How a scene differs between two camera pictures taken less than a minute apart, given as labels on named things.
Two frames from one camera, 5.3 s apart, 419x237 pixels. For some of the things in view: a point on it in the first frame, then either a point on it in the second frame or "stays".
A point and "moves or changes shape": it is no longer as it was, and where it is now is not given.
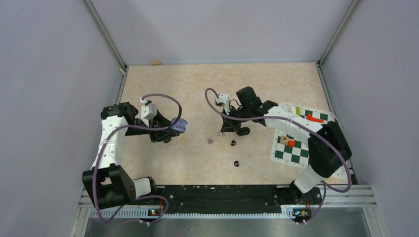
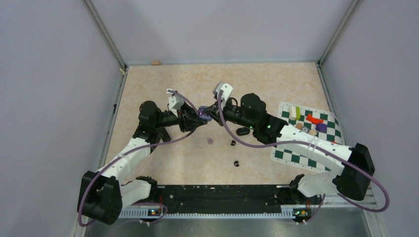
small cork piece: x=155 y=62 stays
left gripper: x=161 y=135 -> x=188 y=119
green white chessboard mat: x=298 y=155 stays
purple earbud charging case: x=180 y=126 moves or changes shape
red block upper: x=310 y=117 stays
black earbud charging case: x=243 y=131 stays
